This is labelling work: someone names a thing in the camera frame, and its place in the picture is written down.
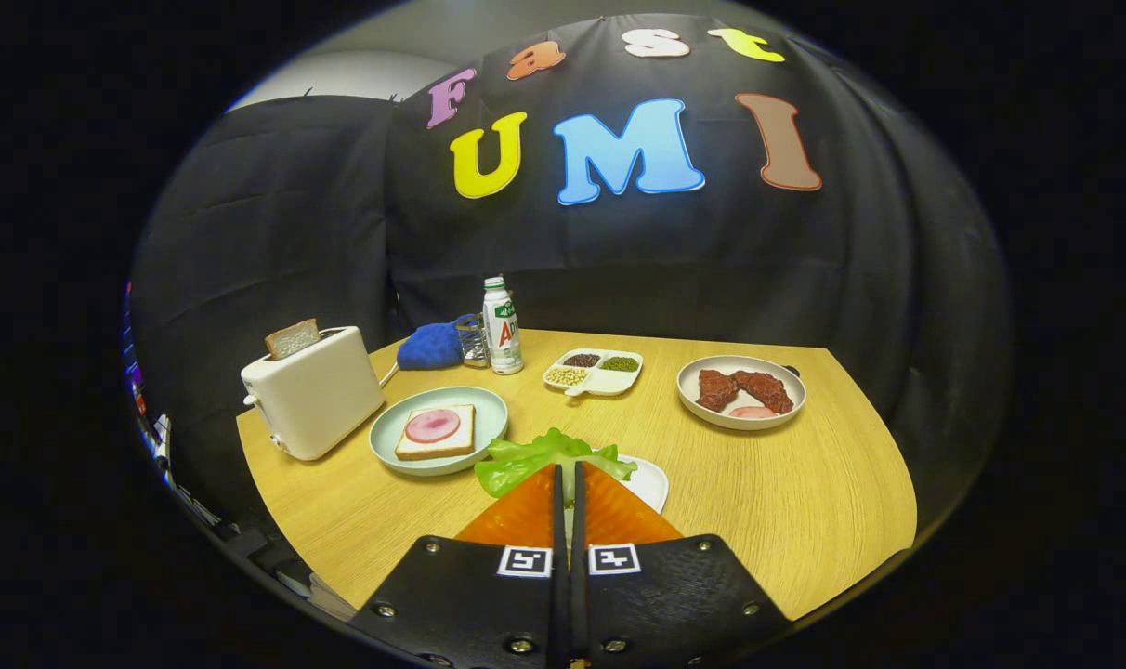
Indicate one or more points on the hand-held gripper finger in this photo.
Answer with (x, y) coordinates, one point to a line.
(582, 604)
(561, 604)

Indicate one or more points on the green lettuce leaf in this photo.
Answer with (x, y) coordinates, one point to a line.
(526, 460)

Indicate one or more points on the toasted bread slice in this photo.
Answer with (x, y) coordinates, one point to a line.
(294, 339)

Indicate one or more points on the white squarish plate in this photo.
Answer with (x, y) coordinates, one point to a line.
(648, 483)

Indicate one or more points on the light green plate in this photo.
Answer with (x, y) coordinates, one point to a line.
(489, 418)

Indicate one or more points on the white bread slice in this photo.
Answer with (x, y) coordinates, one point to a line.
(414, 448)

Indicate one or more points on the pink ham slice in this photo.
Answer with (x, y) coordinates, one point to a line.
(433, 426)
(752, 413)

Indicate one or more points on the round white meat plate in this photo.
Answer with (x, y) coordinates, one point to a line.
(702, 420)

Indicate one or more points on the white divided dish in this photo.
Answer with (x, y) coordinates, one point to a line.
(608, 381)

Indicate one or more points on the pile of yellow beans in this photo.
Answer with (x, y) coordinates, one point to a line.
(566, 376)

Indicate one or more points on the pile of green beans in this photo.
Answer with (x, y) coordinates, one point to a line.
(621, 364)

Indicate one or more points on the pile of dark beans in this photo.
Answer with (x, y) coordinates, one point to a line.
(582, 360)

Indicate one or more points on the dark red meat slice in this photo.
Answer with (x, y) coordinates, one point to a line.
(716, 390)
(765, 390)

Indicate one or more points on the metal mesh utensil holder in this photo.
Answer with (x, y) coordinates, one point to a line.
(475, 346)

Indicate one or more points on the white drink bottle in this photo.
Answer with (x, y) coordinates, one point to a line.
(503, 334)

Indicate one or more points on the blue cloth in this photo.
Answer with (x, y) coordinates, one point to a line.
(431, 346)

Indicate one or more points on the white toaster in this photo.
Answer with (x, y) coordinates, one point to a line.
(317, 395)

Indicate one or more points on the black backdrop cloth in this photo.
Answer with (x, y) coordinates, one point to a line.
(294, 232)

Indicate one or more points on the colourful clutter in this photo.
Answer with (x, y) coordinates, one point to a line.
(137, 390)

